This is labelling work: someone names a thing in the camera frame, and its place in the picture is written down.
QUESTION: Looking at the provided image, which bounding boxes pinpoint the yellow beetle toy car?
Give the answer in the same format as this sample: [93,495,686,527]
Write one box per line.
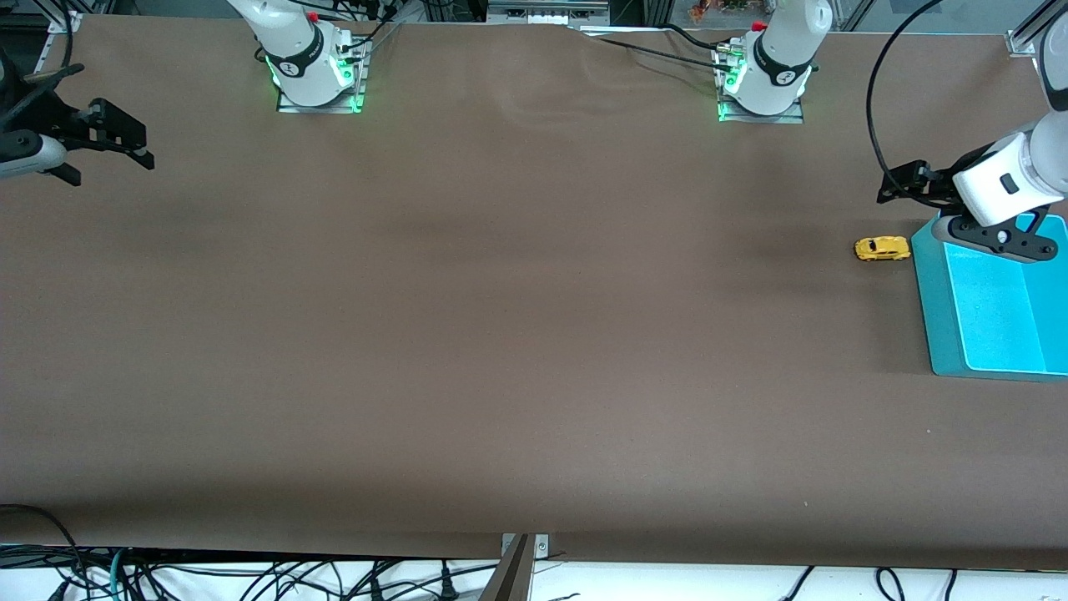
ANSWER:
[854,236,913,262]

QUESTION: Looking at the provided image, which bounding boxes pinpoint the black looped floor cable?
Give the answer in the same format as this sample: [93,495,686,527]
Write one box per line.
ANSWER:
[0,503,84,601]

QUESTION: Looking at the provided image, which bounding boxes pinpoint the grey support beam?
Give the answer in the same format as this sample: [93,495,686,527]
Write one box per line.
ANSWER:
[479,534,535,601]

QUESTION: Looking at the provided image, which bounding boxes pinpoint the silver equipment box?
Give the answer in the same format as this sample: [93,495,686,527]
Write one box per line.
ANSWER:
[486,0,611,24]

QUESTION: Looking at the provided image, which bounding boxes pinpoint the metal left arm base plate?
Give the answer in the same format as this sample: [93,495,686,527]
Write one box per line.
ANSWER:
[717,40,805,125]

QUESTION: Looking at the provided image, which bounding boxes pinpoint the teal plastic storage bin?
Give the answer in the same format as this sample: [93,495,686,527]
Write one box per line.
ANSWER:
[909,213,1068,383]

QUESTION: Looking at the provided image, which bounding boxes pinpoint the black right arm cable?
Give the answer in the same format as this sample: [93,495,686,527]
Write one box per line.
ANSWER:
[46,0,78,84]

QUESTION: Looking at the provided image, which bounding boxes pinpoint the long black tabletop cable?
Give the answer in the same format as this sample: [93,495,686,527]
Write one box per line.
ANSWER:
[594,36,728,69]

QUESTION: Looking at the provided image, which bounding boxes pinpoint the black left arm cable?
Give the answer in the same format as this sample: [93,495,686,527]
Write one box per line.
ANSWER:
[866,0,945,191]

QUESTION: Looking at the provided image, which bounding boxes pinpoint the short black tabletop cable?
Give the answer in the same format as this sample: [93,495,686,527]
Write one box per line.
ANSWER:
[665,23,728,49]

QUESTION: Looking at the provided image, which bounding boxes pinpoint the aluminium corner profile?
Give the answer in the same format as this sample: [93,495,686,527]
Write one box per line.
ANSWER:
[1005,0,1055,58]

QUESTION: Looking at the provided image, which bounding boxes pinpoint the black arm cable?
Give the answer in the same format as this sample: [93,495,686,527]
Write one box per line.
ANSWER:
[866,0,945,191]
[46,0,78,84]

